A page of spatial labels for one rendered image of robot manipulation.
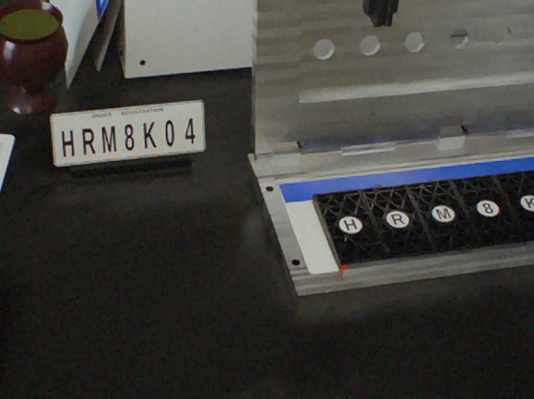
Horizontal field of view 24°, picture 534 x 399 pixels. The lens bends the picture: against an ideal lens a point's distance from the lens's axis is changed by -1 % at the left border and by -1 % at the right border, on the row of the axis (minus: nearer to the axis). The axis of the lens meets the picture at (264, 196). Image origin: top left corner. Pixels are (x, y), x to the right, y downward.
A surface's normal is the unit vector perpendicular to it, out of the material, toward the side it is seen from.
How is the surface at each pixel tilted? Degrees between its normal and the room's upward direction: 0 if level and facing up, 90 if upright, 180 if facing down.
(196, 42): 90
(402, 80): 75
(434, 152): 0
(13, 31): 0
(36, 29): 0
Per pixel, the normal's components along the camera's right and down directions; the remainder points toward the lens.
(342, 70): 0.25, 0.47
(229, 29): 0.24, 0.67
